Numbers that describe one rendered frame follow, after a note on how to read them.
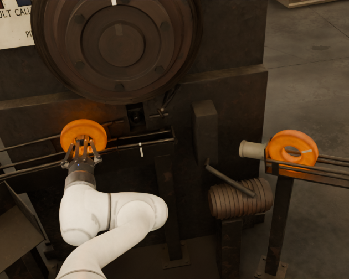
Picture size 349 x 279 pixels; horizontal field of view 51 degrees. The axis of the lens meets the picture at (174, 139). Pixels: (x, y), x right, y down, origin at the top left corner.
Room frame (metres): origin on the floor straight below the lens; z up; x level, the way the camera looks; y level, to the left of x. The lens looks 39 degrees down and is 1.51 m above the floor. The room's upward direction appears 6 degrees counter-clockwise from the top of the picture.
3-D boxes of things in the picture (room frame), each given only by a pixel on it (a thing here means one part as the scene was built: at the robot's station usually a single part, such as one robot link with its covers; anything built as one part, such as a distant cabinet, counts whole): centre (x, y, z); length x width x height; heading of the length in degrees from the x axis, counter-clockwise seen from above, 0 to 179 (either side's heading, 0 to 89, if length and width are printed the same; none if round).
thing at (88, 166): (0.85, 0.29, 0.76); 0.09 x 0.08 x 0.07; 5
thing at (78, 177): (0.77, 0.29, 0.75); 0.09 x 0.06 x 0.09; 95
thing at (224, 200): (0.92, -0.22, 0.27); 0.22 x 0.13 x 0.53; 95
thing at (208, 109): (1.05, -0.11, 0.68); 0.11 x 0.08 x 0.24; 5
